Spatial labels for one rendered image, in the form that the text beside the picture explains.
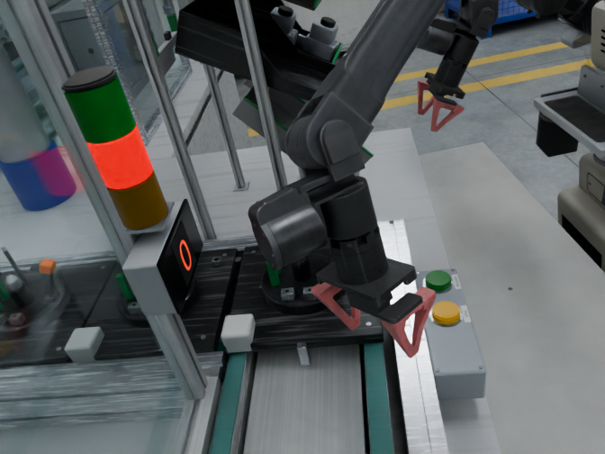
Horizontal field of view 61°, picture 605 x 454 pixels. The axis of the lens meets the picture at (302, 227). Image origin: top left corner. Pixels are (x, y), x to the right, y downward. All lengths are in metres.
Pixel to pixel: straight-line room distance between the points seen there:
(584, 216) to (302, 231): 0.90
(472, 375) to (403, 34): 0.44
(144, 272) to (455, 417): 0.49
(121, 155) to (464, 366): 0.51
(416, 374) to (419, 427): 0.08
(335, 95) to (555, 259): 0.67
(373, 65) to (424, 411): 0.43
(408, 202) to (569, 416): 0.59
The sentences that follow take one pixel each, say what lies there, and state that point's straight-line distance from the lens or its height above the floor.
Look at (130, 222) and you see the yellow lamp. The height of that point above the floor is 1.27.
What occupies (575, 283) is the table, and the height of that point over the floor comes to 0.86.
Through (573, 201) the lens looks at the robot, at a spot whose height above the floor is 0.80.
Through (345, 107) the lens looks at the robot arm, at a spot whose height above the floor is 1.34.
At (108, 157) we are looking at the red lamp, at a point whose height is 1.35.
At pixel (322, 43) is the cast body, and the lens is 1.10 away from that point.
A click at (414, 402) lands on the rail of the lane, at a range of 0.71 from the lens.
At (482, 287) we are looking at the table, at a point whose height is 0.86.
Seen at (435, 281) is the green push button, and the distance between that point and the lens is 0.84.
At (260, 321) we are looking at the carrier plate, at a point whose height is 0.97.
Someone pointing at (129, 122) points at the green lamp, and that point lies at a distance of 0.52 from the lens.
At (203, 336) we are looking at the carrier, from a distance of 0.83.
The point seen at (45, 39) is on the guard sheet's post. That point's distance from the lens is 0.51.
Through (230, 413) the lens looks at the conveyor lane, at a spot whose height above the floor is 0.95.
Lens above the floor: 1.55
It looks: 35 degrees down
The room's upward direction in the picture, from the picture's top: 11 degrees counter-clockwise
